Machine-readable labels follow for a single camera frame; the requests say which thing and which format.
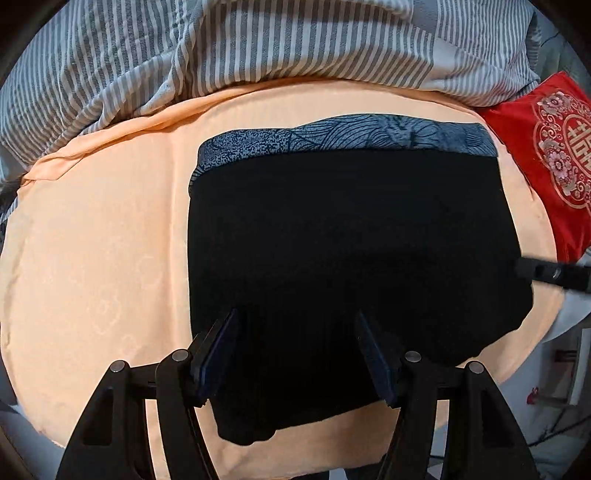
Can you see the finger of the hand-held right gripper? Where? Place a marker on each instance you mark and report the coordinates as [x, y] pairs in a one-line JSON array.
[[549, 272]]

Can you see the black pants with grey lining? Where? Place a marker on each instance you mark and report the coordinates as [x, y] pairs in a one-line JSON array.
[[346, 230]]

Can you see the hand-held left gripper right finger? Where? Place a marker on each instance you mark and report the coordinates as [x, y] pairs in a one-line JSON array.
[[376, 355]]

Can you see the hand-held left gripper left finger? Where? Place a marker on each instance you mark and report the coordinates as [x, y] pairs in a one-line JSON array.
[[220, 353]]

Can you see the red embroidered pillow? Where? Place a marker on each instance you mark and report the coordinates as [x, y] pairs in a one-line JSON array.
[[549, 152]]

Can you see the white wooden furniture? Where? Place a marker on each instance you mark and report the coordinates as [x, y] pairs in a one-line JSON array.
[[572, 369]]

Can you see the orange bed sheet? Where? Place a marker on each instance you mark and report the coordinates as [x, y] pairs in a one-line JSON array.
[[101, 240]]

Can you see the grey white striped duvet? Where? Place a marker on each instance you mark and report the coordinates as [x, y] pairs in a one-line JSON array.
[[231, 41]]

